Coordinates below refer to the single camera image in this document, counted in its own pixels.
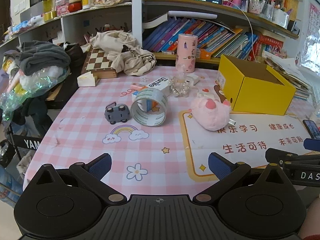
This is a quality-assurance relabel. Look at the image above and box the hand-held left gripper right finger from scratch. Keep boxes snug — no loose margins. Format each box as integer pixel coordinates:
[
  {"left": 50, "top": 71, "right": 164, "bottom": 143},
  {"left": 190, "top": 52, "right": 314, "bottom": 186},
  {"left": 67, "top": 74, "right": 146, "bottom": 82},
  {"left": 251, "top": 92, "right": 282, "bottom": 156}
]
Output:
[{"left": 193, "top": 152, "right": 287, "bottom": 204}]

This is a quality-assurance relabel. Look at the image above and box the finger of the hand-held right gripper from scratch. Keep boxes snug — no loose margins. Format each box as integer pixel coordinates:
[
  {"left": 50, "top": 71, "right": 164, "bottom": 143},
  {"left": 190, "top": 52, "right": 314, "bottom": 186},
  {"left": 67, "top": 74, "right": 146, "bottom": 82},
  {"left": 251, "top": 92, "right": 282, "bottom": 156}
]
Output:
[
  {"left": 265, "top": 148, "right": 320, "bottom": 165},
  {"left": 303, "top": 138, "right": 320, "bottom": 153}
]

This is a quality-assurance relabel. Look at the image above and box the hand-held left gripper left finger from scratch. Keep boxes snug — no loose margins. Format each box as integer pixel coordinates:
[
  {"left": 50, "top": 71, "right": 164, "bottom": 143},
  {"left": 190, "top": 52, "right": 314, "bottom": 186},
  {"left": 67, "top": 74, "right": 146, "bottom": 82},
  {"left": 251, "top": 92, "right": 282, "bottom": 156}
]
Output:
[{"left": 35, "top": 152, "right": 127, "bottom": 204}]

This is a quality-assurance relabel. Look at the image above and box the pink plush toy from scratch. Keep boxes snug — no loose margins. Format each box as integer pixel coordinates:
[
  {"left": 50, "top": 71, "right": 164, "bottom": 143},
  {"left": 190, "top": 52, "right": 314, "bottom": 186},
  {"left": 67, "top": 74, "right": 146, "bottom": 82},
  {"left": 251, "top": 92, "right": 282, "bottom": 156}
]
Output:
[{"left": 189, "top": 92, "right": 232, "bottom": 131}]

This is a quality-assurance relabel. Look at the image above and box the grey toy truck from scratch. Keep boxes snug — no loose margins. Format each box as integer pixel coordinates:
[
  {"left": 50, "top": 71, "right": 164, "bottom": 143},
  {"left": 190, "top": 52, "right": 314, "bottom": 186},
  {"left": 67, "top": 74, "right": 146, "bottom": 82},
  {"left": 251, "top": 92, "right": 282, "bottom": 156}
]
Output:
[{"left": 105, "top": 102, "right": 130, "bottom": 125}]

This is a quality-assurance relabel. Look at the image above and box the yellow cardboard box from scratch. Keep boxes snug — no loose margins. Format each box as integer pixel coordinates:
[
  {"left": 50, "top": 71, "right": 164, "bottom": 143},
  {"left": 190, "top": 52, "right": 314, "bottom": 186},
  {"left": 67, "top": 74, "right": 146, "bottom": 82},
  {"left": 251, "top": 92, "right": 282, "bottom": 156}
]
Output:
[{"left": 215, "top": 54, "right": 297, "bottom": 116}]

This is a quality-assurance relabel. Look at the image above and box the clear tape roll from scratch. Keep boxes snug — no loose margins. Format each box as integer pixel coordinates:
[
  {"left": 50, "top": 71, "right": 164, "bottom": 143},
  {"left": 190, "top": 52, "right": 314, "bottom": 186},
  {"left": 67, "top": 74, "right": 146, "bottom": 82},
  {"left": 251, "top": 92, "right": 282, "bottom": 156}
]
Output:
[{"left": 130, "top": 91, "right": 169, "bottom": 128}]

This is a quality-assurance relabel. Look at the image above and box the pearl hair accessory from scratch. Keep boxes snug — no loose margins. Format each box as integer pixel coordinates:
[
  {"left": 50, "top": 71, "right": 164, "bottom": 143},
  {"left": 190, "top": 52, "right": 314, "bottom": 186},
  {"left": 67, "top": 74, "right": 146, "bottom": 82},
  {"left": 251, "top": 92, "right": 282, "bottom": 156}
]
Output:
[{"left": 169, "top": 76, "right": 195, "bottom": 97}]

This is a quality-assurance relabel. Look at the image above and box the white charger plug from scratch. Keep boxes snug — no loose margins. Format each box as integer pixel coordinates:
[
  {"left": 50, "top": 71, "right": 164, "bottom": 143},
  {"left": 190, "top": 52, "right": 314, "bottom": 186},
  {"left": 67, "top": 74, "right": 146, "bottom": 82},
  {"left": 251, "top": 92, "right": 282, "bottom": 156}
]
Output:
[{"left": 184, "top": 74, "right": 200, "bottom": 85}]

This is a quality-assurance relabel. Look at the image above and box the white orange toothpaste box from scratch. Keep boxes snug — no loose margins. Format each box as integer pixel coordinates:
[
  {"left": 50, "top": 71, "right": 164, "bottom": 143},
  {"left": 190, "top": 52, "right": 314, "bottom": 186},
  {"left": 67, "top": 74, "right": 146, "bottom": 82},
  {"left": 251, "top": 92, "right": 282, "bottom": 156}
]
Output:
[{"left": 132, "top": 76, "right": 172, "bottom": 98}]

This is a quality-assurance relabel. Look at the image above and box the person's right forearm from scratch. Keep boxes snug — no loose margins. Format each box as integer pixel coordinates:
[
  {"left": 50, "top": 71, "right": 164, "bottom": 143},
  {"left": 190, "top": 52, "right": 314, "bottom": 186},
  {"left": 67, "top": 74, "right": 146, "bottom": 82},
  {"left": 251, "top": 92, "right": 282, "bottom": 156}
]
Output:
[{"left": 299, "top": 200, "right": 320, "bottom": 240}]

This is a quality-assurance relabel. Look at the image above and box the black smartphone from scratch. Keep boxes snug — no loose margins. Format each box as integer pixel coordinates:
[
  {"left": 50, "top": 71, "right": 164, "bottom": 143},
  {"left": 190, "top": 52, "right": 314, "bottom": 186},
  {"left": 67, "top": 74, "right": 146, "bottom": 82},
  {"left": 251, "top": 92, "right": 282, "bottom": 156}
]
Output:
[{"left": 302, "top": 119, "right": 320, "bottom": 139}]

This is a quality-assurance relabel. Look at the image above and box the pink checked table mat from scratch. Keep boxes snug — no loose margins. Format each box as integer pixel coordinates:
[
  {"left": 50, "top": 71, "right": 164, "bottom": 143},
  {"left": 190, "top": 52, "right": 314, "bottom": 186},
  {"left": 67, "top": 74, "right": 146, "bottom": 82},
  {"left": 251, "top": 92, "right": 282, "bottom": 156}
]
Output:
[{"left": 22, "top": 65, "right": 320, "bottom": 205}]

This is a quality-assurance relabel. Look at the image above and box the pile of paper booklets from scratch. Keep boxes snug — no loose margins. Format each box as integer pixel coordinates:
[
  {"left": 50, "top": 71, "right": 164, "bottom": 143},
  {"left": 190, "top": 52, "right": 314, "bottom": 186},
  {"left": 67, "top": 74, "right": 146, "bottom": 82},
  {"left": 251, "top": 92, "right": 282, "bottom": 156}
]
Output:
[{"left": 262, "top": 51, "right": 313, "bottom": 101}]

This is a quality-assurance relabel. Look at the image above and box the black printed stand bar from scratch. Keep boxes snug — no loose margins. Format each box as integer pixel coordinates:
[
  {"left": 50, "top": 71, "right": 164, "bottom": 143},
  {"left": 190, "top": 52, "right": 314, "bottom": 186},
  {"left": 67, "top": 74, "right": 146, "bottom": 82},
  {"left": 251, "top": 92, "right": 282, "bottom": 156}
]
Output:
[{"left": 9, "top": 127, "right": 44, "bottom": 153}]

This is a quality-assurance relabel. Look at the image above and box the black cloth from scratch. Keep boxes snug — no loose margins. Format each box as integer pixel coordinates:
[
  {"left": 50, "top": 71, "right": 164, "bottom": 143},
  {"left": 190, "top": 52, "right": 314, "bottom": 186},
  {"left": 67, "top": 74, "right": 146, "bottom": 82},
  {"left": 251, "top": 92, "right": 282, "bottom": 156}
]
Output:
[{"left": 11, "top": 96, "right": 54, "bottom": 130}]

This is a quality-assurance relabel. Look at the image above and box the torn white paper box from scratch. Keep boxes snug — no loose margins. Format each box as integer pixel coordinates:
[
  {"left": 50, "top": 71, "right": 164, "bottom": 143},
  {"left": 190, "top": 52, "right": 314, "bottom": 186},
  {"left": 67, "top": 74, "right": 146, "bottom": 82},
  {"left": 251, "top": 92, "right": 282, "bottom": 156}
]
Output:
[{"left": 77, "top": 71, "right": 100, "bottom": 87}]

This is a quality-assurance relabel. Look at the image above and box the blue plastic pack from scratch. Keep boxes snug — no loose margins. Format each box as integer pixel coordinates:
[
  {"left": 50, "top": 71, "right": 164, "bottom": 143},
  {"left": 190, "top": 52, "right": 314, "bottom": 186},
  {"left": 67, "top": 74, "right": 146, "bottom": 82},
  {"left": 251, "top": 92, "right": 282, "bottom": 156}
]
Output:
[{"left": 0, "top": 165, "right": 27, "bottom": 205}]

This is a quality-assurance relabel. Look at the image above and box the wooden chessboard box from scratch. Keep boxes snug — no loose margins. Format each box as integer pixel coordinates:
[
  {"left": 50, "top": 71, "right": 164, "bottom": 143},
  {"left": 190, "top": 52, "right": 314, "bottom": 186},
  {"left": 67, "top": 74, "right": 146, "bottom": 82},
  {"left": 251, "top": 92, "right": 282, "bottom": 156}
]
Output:
[{"left": 81, "top": 46, "right": 118, "bottom": 78}]

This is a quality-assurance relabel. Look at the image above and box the iridescent plastic wrap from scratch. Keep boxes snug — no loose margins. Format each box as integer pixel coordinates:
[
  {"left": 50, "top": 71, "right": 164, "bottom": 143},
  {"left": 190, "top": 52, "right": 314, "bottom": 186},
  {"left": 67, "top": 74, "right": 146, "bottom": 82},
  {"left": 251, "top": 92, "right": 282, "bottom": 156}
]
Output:
[{"left": 0, "top": 67, "right": 70, "bottom": 120}]

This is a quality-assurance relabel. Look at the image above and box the white fluffy toy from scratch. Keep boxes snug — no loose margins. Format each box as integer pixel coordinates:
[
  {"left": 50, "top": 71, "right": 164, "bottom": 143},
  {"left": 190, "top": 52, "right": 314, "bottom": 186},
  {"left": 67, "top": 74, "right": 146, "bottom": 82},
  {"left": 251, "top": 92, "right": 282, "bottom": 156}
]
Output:
[{"left": 20, "top": 66, "right": 69, "bottom": 90}]

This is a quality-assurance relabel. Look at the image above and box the red boxed book set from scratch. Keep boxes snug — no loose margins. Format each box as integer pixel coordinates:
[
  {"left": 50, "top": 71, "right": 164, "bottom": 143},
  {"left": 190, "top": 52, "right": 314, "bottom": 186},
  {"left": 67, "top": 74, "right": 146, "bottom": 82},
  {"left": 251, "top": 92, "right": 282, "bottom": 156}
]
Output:
[{"left": 255, "top": 34, "right": 284, "bottom": 55}]

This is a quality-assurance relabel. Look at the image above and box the small orange white box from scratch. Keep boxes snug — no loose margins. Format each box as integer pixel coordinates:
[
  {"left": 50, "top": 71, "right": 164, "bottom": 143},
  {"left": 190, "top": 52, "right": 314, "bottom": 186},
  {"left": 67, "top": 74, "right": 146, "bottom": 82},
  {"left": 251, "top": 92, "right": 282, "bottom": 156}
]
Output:
[{"left": 197, "top": 49, "right": 213, "bottom": 60}]

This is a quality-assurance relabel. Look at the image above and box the beige printed cloth bag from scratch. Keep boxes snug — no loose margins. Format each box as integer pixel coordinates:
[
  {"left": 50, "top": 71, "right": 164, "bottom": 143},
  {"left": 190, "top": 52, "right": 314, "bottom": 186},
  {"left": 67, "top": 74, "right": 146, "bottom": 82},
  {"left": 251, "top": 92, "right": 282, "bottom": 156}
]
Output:
[{"left": 89, "top": 30, "right": 157, "bottom": 75}]

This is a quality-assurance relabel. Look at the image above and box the dark brown bag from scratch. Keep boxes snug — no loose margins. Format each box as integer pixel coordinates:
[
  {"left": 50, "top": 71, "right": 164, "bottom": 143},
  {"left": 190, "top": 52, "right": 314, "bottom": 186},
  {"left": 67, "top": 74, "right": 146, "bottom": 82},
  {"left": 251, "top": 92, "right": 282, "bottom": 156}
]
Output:
[{"left": 64, "top": 42, "right": 85, "bottom": 67}]

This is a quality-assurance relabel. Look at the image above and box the pink stickered cylinder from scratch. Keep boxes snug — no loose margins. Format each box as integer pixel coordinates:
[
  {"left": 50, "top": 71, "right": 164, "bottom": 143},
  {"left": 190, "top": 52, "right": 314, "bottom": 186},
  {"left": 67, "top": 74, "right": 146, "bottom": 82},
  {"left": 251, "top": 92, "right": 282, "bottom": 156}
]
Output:
[{"left": 175, "top": 33, "right": 198, "bottom": 73}]

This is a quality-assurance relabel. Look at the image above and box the grey folded cloth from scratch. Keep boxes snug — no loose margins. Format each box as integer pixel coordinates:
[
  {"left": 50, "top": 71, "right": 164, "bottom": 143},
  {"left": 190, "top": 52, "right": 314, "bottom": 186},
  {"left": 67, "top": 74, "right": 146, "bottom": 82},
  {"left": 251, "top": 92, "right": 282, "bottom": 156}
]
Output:
[{"left": 17, "top": 40, "right": 72, "bottom": 76}]

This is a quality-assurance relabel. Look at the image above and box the row of leaning children's books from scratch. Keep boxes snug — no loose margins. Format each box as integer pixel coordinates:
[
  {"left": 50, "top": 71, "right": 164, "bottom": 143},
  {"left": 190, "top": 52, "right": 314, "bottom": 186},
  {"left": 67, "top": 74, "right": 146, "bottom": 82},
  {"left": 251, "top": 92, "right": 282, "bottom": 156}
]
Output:
[{"left": 142, "top": 17, "right": 259, "bottom": 60}]

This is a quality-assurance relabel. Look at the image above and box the pink pen cup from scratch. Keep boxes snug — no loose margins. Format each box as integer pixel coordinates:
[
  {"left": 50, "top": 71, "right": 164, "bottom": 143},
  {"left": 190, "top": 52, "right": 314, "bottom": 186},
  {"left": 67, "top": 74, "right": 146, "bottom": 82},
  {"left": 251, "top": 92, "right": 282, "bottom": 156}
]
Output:
[{"left": 248, "top": 0, "right": 265, "bottom": 14}]

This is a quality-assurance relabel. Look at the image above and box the white and yellow bookshelf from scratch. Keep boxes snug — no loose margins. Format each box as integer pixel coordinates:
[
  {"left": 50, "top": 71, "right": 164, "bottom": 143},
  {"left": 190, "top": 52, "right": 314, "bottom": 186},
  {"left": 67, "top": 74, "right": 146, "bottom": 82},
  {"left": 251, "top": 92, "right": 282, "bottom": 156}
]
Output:
[{"left": 0, "top": 0, "right": 303, "bottom": 65}]

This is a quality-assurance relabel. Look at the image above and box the white flat lamp bar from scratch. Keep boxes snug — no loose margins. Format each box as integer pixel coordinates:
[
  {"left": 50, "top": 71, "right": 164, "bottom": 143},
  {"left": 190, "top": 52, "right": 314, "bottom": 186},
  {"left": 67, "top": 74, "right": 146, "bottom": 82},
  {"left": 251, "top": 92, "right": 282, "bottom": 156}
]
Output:
[{"left": 167, "top": 10, "right": 217, "bottom": 20}]

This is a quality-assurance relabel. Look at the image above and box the pink printed box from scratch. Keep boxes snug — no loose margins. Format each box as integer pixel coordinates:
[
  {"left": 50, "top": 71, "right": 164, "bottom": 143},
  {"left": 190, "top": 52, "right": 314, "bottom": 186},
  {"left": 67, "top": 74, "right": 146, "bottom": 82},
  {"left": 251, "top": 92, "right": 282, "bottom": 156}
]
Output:
[{"left": 55, "top": 0, "right": 70, "bottom": 16}]

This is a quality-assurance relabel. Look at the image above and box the alphabet wall poster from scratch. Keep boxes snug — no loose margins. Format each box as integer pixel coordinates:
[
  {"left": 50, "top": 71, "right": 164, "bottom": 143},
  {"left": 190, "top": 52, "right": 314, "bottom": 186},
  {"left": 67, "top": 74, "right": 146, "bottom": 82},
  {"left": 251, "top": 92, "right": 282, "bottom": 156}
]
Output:
[{"left": 309, "top": 2, "right": 320, "bottom": 34}]

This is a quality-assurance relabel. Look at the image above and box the white cable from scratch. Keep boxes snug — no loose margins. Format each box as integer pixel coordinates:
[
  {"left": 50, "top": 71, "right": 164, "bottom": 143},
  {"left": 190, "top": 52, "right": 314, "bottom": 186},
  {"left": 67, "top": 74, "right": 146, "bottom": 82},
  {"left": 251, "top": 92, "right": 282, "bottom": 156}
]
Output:
[{"left": 232, "top": 1, "right": 254, "bottom": 60}]

